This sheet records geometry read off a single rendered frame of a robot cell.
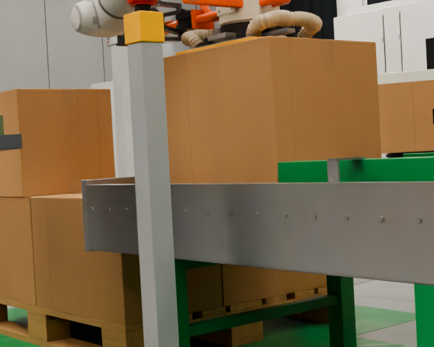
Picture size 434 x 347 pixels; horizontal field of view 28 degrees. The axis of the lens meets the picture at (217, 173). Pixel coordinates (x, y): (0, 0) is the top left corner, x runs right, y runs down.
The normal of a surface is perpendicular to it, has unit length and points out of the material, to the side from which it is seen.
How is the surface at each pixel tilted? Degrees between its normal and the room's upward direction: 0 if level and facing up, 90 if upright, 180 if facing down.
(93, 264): 90
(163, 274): 90
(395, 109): 90
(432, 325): 90
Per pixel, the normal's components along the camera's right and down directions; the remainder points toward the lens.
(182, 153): -0.77, 0.06
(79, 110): 0.62, -0.01
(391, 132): -0.41, 0.04
